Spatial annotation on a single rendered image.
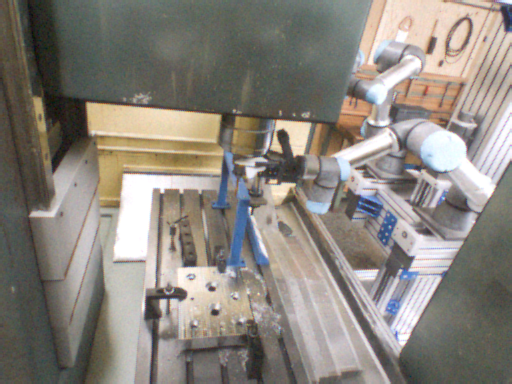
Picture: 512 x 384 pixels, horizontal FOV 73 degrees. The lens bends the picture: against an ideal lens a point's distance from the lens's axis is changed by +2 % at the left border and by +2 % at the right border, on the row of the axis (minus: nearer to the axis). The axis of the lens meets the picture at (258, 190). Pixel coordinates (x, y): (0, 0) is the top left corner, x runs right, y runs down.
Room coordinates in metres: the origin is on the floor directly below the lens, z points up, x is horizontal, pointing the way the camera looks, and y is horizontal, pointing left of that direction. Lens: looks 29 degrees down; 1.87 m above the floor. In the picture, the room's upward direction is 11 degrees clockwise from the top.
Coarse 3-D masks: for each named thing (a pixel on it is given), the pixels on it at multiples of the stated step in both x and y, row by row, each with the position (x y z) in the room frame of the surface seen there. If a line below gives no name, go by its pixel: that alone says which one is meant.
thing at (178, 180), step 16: (128, 176) 1.71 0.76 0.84; (144, 176) 1.74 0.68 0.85; (160, 176) 1.78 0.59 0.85; (176, 176) 1.81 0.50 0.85; (192, 176) 1.84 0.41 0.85; (208, 176) 1.87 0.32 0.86; (128, 192) 1.62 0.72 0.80; (144, 192) 1.65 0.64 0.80; (128, 208) 1.53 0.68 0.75; (144, 208) 1.56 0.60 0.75; (256, 208) 1.76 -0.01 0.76; (272, 208) 1.79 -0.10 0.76; (128, 224) 1.45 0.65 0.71; (144, 224) 1.47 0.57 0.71; (272, 224) 1.69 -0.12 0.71; (128, 240) 1.36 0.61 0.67; (144, 240) 1.39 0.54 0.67; (128, 256) 1.29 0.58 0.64; (144, 256) 1.31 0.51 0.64
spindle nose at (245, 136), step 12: (228, 120) 0.84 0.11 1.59; (240, 120) 0.82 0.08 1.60; (252, 120) 0.83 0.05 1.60; (264, 120) 0.84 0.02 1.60; (276, 120) 0.89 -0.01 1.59; (216, 132) 0.88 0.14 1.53; (228, 132) 0.83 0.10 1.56; (240, 132) 0.82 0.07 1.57; (252, 132) 0.83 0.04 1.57; (264, 132) 0.85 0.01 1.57; (228, 144) 0.83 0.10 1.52; (240, 144) 0.82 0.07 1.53; (252, 144) 0.83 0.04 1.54; (264, 144) 0.85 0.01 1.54
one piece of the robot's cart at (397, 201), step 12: (384, 192) 1.68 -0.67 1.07; (396, 192) 1.69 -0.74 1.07; (408, 192) 1.72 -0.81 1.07; (384, 204) 1.61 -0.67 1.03; (396, 204) 1.56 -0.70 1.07; (408, 204) 1.58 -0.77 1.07; (372, 216) 1.67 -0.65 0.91; (396, 216) 1.50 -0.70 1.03; (408, 216) 1.45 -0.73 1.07; (372, 228) 1.63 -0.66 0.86; (384, 252) 1.48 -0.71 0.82
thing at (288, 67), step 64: (64, 0) 0.67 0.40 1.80; (128, 0) 0.70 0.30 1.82; (192, 0) 0.73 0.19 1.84; (256, 0) 0.77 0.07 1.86; (320, 0) 0.81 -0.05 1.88; (64, 64) 0.66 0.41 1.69; (128, 64) 0.70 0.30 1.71; (192, 64) 0.74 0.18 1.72; (256, 64) 0.78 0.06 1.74; (320, 64) 0.82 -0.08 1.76
